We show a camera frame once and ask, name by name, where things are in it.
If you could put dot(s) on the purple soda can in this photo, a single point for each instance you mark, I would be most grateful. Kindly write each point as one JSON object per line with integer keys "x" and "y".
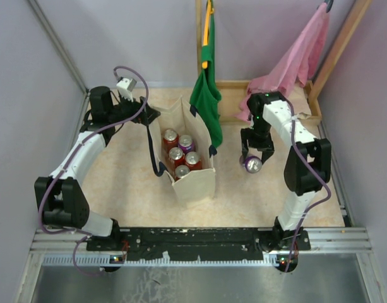
{"x": 186, "y": 143}
{"x": 252, "y": 164}

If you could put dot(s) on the pink hanging cloth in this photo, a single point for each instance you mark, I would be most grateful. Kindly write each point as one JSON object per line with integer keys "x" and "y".
{"x": 297, "y": 65}

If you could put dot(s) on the cream canvas tote bag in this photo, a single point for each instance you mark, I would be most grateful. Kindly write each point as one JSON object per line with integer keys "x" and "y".
{"x": 199, "y": 185}

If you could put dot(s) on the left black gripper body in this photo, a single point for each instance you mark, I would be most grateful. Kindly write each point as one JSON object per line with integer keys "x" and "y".
{"x": 124, "y": 110}

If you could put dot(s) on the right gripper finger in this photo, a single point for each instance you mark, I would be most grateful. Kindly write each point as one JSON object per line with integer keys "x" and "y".
{"x": 266, "y": 153}
{"x": 244, "y": 150}

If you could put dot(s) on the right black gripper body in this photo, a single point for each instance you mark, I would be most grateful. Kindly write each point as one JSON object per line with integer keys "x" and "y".
{"x": 258, "y": 136}

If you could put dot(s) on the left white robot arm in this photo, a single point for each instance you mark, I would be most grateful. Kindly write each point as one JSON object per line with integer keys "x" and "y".
{"x": 60, "y": 200}

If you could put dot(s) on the red soda can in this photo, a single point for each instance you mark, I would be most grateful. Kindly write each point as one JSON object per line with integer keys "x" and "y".
{"x": 176, "y": 157}
{"x": 170, "y": 139}
{"x": 193, "y": 161}
{"x": 181, "y": 171}

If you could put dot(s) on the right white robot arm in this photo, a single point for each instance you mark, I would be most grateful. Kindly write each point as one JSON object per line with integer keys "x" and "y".
{"x": 308, "y": 166}

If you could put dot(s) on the wooden tray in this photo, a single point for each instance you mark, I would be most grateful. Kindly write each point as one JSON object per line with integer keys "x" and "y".
{"x": 233, "y": 92}

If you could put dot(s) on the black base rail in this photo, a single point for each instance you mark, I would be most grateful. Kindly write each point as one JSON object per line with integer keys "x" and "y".
{"x": 200, "y": 244}

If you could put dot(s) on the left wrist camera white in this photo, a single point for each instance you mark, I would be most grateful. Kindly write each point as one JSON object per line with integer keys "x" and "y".
{"x": 125, "y": 87}

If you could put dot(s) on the beige folded cloth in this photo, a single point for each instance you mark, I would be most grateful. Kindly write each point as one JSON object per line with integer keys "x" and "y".
{"x": 298, "y": 99}

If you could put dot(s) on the green hanging shirt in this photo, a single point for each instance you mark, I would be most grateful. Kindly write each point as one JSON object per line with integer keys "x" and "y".
{"x": 206, "y": 96}

